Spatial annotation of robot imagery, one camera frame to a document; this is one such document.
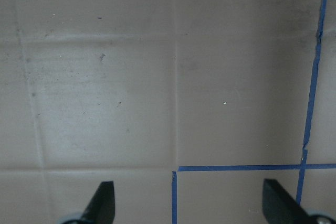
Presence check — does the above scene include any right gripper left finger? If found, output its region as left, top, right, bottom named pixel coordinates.
left=60, top=181, right=116, bottom=224

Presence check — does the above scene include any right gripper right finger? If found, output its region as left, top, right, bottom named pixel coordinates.
left=262, top=179, right=335, bottom=224

